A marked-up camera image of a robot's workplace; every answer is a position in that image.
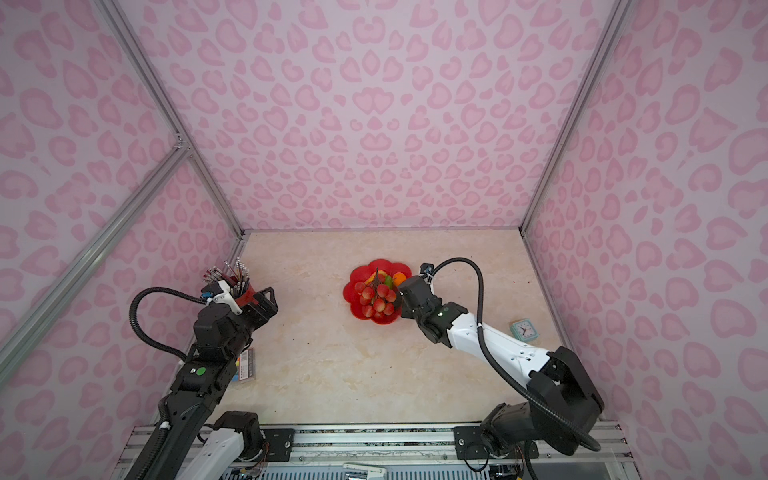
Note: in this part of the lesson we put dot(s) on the colourful marker pack left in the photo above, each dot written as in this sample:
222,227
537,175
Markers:
245,366

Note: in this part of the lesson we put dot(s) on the red flower-shaped fruit bowl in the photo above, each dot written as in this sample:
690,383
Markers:
390,267

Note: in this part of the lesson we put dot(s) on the small fake orange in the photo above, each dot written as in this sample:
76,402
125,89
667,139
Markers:
398,278

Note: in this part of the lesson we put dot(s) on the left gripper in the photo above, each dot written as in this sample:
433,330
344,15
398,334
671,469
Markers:
268,308

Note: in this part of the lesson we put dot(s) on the bundle of pencils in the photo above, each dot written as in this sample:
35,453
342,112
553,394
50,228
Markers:
236,276

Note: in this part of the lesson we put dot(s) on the yellow fake mango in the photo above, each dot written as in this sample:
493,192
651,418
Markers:
367,275

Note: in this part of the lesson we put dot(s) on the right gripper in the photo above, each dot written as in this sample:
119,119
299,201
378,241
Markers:
406,313

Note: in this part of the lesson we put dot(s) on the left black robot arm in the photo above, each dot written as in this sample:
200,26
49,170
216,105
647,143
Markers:
197,389

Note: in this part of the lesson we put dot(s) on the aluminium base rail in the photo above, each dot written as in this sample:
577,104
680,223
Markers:
376,451

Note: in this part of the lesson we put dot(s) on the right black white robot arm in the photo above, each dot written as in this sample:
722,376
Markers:
560,404

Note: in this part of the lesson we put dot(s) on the small teal alarm clock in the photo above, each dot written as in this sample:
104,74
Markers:
524,330

